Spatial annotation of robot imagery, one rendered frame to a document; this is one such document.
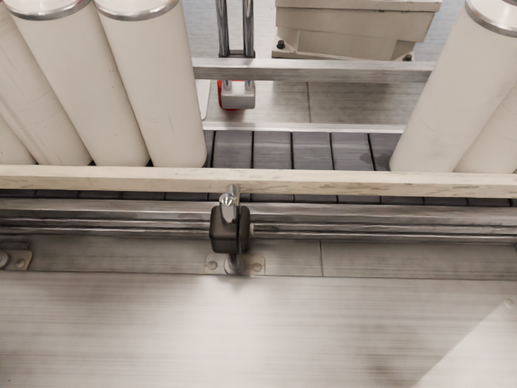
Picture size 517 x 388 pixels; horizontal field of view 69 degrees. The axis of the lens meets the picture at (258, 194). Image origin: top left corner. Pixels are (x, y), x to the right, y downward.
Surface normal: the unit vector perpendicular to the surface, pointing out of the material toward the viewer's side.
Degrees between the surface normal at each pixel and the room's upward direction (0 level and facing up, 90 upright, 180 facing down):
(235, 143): 0
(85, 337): 0
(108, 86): 90
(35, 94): 90
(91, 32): 90
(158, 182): 90
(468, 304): 0
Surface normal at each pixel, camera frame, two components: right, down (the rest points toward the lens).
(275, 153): 0.00, -0.55
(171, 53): 0.74, 0.56
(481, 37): -0.79, 0.51
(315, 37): -0.17, 0.82
